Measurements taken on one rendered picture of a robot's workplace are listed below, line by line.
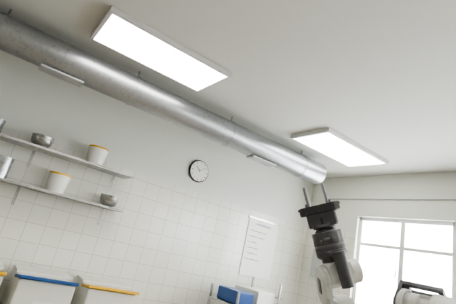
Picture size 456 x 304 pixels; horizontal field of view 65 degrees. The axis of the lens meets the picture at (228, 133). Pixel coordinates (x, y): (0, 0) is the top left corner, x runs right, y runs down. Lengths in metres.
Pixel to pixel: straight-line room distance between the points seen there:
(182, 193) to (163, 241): 0.69
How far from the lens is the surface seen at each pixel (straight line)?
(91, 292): 4.14
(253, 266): 5.91
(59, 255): 4.67
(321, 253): 1.11
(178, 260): 5.19
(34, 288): 4.01
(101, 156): 4.47
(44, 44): 3.77
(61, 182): 4.35
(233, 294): 4.94
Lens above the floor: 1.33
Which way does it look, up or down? 19 degrees up
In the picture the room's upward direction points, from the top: 13 degrees clockwise
